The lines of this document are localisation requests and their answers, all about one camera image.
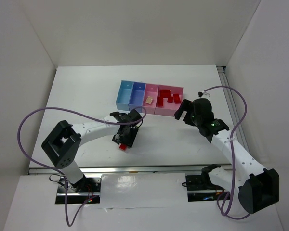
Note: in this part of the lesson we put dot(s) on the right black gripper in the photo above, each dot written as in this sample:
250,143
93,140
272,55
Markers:
187,112

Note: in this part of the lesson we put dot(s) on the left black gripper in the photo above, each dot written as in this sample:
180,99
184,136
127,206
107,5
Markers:
124,138

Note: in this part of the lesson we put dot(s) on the red long lego brick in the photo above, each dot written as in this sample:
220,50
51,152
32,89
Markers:
123,147

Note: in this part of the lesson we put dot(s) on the red rounded lego brick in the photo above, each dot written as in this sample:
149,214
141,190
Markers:
164,93

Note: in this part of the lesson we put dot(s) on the small red lego brick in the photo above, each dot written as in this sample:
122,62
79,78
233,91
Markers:
160,102

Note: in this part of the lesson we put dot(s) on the white lego brick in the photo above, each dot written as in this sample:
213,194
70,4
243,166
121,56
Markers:
149,100

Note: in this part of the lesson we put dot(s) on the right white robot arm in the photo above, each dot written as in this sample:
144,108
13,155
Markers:
256,186

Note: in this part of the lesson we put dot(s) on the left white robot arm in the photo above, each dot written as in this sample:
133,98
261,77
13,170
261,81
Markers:
63,142

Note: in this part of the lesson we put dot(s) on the light blue bin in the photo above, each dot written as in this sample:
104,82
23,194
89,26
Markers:
124,95

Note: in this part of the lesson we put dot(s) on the small pink bin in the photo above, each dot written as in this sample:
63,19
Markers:
150,90

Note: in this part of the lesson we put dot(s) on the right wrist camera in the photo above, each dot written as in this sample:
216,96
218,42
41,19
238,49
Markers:
203,94

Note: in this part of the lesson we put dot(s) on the aluminium rail front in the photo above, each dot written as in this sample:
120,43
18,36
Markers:
151,169

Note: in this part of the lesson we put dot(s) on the aluminium rail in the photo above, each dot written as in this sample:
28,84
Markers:
151,169
229,94

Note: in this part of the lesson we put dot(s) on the aluminium rail right side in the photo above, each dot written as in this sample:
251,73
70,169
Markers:
229,94

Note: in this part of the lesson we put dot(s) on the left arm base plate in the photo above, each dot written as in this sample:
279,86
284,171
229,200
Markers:
74,196

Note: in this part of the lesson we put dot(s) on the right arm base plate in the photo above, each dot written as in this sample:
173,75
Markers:
197,191

